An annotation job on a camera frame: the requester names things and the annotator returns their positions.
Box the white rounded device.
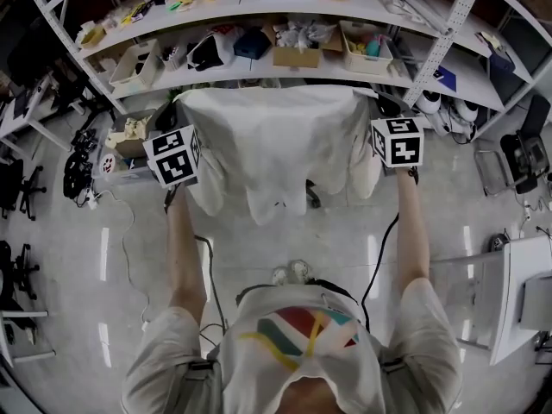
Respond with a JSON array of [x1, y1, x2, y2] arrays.
[[416, 89, 443, 115], [456, 99, 480, 124]]

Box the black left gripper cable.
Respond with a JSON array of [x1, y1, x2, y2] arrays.
[[193, 234, 229, 338]]

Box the person's black trousers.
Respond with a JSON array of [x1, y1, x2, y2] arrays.
[[235, 278, 361, 308]]

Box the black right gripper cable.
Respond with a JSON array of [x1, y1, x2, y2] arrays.
[[361, 212, 401, 334]]

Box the person's white printed T-shirt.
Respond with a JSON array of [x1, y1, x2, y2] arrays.
[[122, 276, 465, 414]]

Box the black swivel chair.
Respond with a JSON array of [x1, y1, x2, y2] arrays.
[[0, 239, 41, 314], [0, 158, 47, 222]]

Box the white metal shelving unit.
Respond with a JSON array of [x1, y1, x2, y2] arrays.
[[19, 0, 552, 140]]

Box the person's left forearm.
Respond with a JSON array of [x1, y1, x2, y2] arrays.
[[165, 184, 209, 323]]

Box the dark blue box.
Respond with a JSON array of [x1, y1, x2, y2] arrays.
[[233, 27, 273, 61]]

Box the white clothes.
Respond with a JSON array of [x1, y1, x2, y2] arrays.
[[174, 85, 383, 227]]

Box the white bin with coloured toys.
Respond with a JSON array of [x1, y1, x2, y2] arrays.
[[339, 19, 394, 76]]

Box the white plastic bag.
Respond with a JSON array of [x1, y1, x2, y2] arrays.
[[185, 26, 237, 72]]

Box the dark navy bag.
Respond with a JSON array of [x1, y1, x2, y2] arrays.
[[487, 41, 518, 86]]

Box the person's right forearm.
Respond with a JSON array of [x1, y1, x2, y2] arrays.
[[393, 165, 432, 296]]

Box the white desk with metal legs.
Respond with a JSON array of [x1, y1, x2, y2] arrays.
[[0, 73, 85, 153]]

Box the small cardboard box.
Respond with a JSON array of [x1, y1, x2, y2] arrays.
[[115, 135, 150, 159]]

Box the white pen holder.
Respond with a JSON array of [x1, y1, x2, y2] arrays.
[[160, 45, 181, 72]]

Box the white desk with grey box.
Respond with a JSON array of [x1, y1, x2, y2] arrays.
[[430, 235, 552, 366]]

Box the black round floor device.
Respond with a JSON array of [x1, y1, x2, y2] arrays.
[[488, 230, 512, 253]]

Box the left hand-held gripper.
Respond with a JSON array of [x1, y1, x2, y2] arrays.
[[141, 100, 203, 189]]

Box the cardboard box with cloth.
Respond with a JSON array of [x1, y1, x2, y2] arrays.
[[105, 116, 152, 149]]

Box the white plastic storage bin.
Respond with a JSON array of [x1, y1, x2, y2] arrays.
[[108, 37, 163, 88]]

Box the white floor cable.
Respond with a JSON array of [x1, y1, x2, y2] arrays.
[[97, 189, 152, 323]]

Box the black monitor on stand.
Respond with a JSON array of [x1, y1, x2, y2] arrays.
[[6, 17, 116, 118]]

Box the grey computer box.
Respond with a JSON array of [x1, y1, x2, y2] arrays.
[[519, 273, 552, 332]]

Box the person's white right shoe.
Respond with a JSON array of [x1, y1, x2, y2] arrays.
[[289, 260, 314, 285]]

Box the black cable bundle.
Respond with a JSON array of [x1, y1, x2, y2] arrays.
[[63, 128, 98, 209]]

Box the black mesh desk chair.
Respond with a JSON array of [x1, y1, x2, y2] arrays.
[[474, 93, 552, 198]]

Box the grey plastic crate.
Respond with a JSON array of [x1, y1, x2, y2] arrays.
[[92, 109, 159, 185]]

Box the blue notebook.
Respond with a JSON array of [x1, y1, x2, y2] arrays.
[[432, 65, 458, 93]]

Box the open cardboard box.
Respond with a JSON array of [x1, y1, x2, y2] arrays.
[[262, 18, 344, 69]]

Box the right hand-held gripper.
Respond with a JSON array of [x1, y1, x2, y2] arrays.
[[370, 91, 426, 168]]

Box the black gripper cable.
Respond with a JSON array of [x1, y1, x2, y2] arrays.
[[193, 234, 229, 338], [361, 212, 401, 334]]

